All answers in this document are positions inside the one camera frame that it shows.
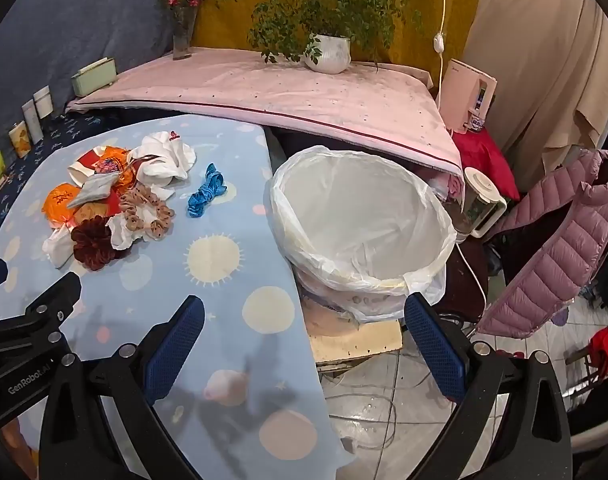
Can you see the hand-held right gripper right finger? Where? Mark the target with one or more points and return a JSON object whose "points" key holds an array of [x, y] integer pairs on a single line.
{"points": [[436, 350]]}

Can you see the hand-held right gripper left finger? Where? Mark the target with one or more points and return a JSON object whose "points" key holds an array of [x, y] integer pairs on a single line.
{"points": [[176, 345]]}

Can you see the trash bin with white liner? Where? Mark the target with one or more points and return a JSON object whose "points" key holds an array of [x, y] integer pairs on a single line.
{"points": [[364, 225]]}

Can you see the dark red scrunchie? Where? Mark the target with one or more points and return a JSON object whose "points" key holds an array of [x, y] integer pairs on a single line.
{"points": [[96, 242]]}

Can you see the light blue dotted blanket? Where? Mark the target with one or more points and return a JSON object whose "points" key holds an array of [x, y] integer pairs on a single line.
{"points": [[224, 260]]}

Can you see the leopard print scrunchie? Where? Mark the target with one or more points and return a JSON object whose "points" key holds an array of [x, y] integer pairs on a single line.
{"points": [[149, 210]]}

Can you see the yellow and white carton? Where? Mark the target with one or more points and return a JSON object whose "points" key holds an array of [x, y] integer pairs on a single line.
{"points": [[20, 142]]}

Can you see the red and white wrapper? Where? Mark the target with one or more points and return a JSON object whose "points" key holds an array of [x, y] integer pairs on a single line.
{"points": [[81, 164]]}

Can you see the orange bag with round print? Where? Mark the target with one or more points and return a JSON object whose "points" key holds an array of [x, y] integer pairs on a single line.
{"points": [[113, 162]]}

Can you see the white round fan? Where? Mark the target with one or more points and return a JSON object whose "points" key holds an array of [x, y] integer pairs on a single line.
{"points": [[478, 200]]}

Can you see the pink puffer jacket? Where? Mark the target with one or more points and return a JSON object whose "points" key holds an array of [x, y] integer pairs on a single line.
{"points": [[558, 250]]}

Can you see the dark blue patterned cloth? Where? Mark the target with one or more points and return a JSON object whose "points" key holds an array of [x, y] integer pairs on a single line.
{"points": [[64, 127]]}

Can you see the red stool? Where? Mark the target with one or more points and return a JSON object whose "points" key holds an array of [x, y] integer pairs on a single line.
{"points": [[601, 345]]}

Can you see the white cloth with red mark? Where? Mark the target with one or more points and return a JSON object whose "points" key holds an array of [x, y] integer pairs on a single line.
{"points": [[161, 160]]}

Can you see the red cushion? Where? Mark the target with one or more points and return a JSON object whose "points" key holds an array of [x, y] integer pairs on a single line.
{"points": [[483, 157]]}

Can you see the pale green box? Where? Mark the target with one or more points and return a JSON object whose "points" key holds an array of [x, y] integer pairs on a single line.
{"points": [[94, 77]]}

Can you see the blue and white packet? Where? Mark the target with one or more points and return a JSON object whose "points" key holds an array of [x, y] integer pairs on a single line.
{"points": [[476, 123]]}

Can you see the pink appliance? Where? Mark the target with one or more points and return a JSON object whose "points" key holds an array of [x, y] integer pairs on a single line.
{"points": [[461, 92]]}

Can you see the blue backdrop cloth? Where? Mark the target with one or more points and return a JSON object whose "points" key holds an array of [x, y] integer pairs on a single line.
{"points": [[74, 20]]}

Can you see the pink blanket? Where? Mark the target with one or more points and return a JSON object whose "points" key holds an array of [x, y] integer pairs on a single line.
{"points": [[264, 90]]}

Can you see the glass vase with red flowers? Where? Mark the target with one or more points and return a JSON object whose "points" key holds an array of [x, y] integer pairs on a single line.
{"points": [[183, 35]]}

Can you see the beige curtain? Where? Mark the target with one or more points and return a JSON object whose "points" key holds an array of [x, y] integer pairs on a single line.
{"points": [[533, 50]]}

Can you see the potted green plant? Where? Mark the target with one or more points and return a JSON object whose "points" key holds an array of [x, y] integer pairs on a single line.
{"points": [[329, 50]]}

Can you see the yellow backdrop cloth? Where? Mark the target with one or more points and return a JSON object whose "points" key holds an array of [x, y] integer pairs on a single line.
{"points": [[224, 20]]}

